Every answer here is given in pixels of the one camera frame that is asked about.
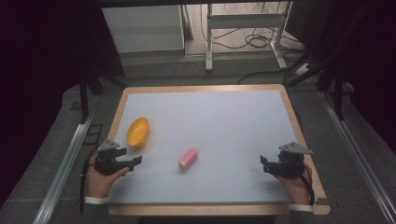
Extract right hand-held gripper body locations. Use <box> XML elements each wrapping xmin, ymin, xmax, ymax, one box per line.
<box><xmin>276</xmin><ymin>141</ymin><xmax>315</xmax><ymax>180</ymax></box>

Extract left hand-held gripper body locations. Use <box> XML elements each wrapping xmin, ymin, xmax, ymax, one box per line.
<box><xmin>93</xmin><ymin>139</ymin><xmax>128</xmax><ymax>176</ymax></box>

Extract orange-yellow fruit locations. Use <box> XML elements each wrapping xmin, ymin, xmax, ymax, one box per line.
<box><xmin>125</xmin><ymin>117</ymin><xmax>150</xmax><ymax>148</ymax></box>

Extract pink soap bar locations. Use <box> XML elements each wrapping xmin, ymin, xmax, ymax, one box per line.
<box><xmin>177</xmin><ymin>147</ymin><xmax>199</xmax><ymax>173</ymax></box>

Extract person's left hand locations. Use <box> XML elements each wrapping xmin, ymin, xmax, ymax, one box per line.
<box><xmin>84</xmin><ymin>154</ymin><xmax>131</xmax><ymax>200</ymax></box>

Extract person's right hand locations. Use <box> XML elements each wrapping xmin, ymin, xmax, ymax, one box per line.
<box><xmin>273</xmin><ymin>161</ymin><xmax>314</xmax><ymax>206</ymax></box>

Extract black floor grid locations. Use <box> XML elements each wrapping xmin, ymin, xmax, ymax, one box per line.
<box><xmin>82</xmin><ymin>123</ymin><xmax>105</xmax><ymax>146</ymax></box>

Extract black metal stand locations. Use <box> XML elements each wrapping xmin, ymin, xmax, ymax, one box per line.
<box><xmin>77</xmin><ymin>70</ymin><xmax>129</xmax><ymax>125</ymax></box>
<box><xmin>286</xmin><ymin>6</ymin><xmax>368</xmax><ymax>121</ymax></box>

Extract white power strip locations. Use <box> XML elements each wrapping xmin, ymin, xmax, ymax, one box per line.
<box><xmin>293</xmin><ymin>63</ymin><xmax>313</xmax><ymax>77</ymax></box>

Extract dark curtain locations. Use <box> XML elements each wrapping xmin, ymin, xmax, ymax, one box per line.
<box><xmin>0</xmin><ymin>0</ymin><xmax>126</xmax><ymax>209</ymax></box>
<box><xmin>286</xmin><ymin>0</ymin><xmax>396</xmax><ymax>153</ymax></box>

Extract white cabinet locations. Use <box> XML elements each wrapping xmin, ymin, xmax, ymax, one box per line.
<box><xmin>101</xmin><ymin>4</ymin><xmax>186</xmax><ymax>54</ymax></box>

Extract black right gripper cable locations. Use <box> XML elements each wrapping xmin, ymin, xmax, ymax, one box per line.
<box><xmin>297</xmin><ymin>161</ymin><xmax>316</xmax><ymax>207</ymax></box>

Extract aluminium rail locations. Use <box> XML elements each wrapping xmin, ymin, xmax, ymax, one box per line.
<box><xmin>319</xmin><ymin>91</ymin><xmax>396</xmax><ymax>224</ymax></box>
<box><xmin>32</xmin><ymin>113</ymin><xmax>95</xmax><ymax>224</ymax></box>

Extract black floor cables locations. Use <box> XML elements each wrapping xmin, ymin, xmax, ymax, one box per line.
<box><xmin>199</xmin><ymin>2</ymin><xmax>305</xmax><ymax>63</ymax></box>

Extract white metal desk frame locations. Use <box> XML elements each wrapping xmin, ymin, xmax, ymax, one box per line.
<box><xmin>205</xmin><ymin>1</ymin><xmax>294</xmax><ymax>73</ymax></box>

